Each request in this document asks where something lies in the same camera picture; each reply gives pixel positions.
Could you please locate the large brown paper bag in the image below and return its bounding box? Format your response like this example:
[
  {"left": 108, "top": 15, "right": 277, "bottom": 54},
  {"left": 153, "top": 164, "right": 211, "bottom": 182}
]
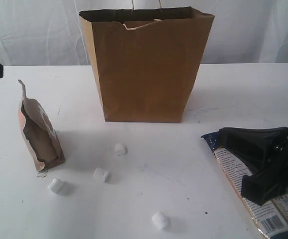
[{"left": 79, "top": 7, "right": 214, "bottom": 123}]

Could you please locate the long noodle package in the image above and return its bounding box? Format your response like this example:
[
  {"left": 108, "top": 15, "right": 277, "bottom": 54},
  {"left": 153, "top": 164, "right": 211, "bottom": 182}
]
[{"left": 202, "top": 127, "right": 288, "bottom": 239}]

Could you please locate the white marshmallow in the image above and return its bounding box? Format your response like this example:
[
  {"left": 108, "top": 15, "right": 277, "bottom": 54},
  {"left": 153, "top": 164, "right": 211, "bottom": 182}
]
[
  {"left": 47, "top": 178, "right": 64, "bottom": 194},
  {"left": 114, "top": 143, "right": 127, "bottom": 156},
  {"left": 93, "top": 167, "right": 110, "bottom": 183},
  {"left": 151, "top": 212, "right": 169, "bottom": 230}
]

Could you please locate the white marshmallow upper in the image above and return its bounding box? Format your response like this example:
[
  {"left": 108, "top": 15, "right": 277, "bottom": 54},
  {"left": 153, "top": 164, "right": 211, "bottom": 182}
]
[{"left": 114, "top": 143, "right": 127, "bottom": 156}]

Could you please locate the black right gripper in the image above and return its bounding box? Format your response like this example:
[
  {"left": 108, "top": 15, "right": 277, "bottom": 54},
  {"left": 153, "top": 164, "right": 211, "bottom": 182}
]
[{"left": 218, "top": 126, "right": 288, "bottom": 206}]

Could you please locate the white marshmallow left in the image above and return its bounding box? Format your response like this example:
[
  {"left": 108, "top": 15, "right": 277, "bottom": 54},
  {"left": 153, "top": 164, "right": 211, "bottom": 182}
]
[{"left": 47, "top": 178, "right": 64, "bottom": 194}]

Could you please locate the white marshmallow lower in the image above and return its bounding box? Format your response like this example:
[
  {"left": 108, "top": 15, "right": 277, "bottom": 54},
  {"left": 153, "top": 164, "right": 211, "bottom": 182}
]
[{"left": 151, "top": 212, "right": 169, "bottom": 230}]

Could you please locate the white marshmallow middle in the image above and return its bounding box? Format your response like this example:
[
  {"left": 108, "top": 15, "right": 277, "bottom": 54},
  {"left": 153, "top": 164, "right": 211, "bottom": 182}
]
[{"left": 93, "top": 167, "right": 110, "bottom": 183}]

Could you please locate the torn paper scrap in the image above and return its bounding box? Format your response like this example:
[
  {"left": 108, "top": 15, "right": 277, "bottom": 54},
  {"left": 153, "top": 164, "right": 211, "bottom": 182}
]
[{"left": 36, "top": 170, "right": 48, "bottom": 178}]

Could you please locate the brown kraft pouch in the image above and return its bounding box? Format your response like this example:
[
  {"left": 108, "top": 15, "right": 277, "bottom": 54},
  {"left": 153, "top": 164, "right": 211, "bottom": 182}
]
[{"left": 18, "top": 79, "right": 65, "bottom": 172}]

